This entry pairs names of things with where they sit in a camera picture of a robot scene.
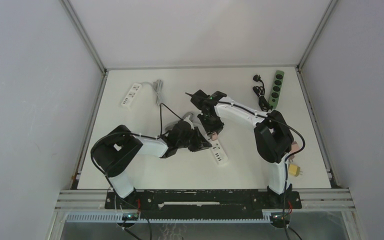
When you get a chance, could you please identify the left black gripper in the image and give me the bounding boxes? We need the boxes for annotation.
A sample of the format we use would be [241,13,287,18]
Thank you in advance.
[176,127,212,153]

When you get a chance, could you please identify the pink plug adapter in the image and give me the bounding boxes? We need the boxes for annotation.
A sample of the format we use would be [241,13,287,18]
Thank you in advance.
[210,132,218,141]
[290,141,301,153]

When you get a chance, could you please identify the white power strip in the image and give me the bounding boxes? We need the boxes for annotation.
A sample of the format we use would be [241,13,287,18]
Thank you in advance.
[209,139,229,166]
[120,83,142,110]

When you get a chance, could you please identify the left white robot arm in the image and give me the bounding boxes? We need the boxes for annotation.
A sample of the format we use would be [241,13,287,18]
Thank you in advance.
[90,120,212,209]

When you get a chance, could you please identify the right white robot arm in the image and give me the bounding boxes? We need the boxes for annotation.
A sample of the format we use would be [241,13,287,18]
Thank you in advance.
[190,90,302,208]

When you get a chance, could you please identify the yellow plug adapter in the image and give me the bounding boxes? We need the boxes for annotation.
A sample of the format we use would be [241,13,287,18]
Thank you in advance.
[288,164,303,177]

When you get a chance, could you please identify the green power strip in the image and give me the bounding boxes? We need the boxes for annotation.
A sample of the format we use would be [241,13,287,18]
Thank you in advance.
[268,70,285,109]

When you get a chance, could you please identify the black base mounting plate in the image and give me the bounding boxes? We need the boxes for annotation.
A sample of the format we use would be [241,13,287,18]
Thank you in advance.
[104,189,303,219]

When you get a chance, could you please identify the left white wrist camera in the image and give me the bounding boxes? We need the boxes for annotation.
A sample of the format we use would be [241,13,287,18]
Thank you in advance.
[182,111,195,129]

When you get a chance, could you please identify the grey cord of near strip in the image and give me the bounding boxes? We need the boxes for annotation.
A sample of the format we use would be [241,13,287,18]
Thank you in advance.
[163,111,209,140]

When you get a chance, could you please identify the grey cord of strip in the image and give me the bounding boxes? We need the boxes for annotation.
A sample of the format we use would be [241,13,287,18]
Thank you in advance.
[141,79,165,108]
[163,111,209,140]

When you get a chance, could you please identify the black coiled power cord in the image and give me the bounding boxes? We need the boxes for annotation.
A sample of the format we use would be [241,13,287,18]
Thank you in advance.
[252,74,274,113]

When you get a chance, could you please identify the grey cord of far strip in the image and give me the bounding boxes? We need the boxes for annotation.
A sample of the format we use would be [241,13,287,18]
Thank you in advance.
[141,79,165,108]

